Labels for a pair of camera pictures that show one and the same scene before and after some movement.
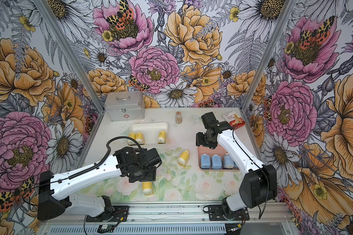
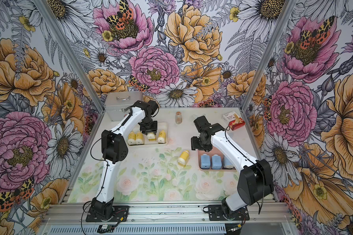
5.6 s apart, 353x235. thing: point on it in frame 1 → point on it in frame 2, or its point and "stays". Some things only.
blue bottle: (216, 162) stays
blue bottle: (228, 162) stays
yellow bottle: (183, 158) stays
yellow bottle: (147, 189) → (151, 136)
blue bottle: (205, 161) stays
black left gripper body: (144, 175) → (147, 125)
